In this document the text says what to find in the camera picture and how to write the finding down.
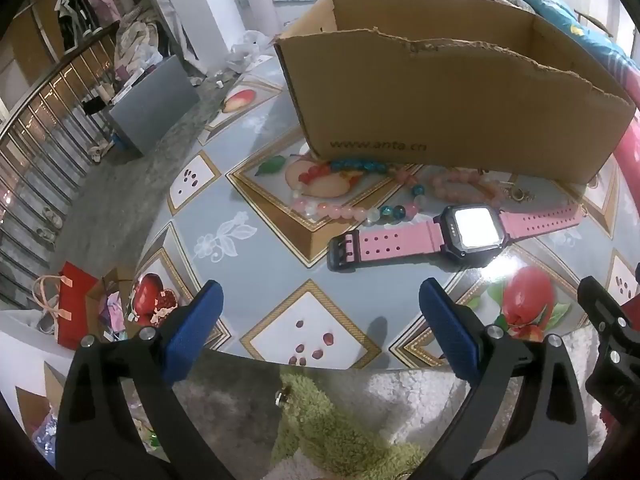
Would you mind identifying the pink strap smart watch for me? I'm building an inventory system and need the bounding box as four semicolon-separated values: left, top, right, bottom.
326;203;584;272

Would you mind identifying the pink bead bracelet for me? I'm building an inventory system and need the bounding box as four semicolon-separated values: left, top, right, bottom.
430;168;508;207

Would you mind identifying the multicolour bead bracelet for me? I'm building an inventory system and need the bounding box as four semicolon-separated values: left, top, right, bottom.
290;156;428;226

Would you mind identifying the gold butterfly charm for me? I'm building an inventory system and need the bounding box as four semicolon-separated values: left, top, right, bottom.
508;185;535;203

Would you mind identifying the white fuzzy towel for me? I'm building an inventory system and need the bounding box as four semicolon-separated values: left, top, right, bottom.
368;325;606;458

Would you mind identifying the red paper bag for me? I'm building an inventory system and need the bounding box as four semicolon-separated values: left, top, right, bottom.
32;262;98;350

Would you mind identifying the green fuzzy rug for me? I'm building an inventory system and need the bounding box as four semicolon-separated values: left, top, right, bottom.
271;373;426;479

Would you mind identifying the red floral blanket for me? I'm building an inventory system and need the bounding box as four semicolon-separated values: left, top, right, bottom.
614;117;640;206

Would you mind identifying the brown cardboard box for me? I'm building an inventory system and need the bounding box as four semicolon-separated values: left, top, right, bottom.
276;0;636;184

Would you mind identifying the grey cabinet box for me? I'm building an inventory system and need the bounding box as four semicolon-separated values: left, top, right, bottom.
106;56;200;155

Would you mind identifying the teal blue pillow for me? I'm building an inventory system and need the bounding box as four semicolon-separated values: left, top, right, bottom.
524;0;639;106

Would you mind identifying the white plastic bag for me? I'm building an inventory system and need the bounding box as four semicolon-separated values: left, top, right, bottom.
226;30;273;74

